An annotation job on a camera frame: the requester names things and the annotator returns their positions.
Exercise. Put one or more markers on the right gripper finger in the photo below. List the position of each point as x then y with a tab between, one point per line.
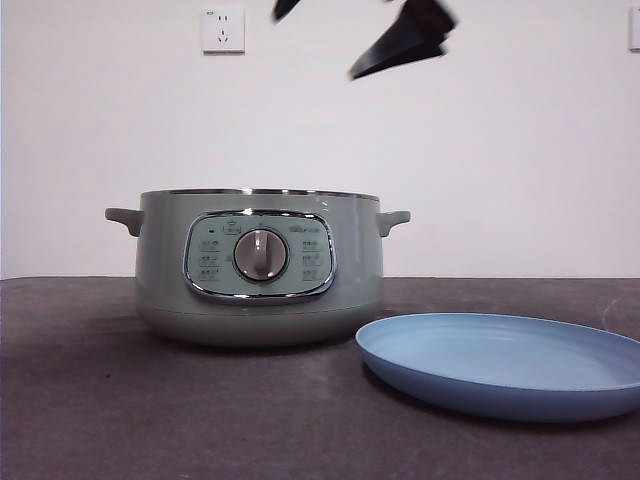
410	40
284	10

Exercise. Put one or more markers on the sage green electric steamer pot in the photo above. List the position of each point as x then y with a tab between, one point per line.
360	260

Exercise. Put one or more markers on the blue round plate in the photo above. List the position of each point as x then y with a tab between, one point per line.
500	360

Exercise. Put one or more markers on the white wall socket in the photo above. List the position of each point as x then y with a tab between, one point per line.
224	30

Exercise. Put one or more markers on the white wall plate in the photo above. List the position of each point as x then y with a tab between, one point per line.
635	30

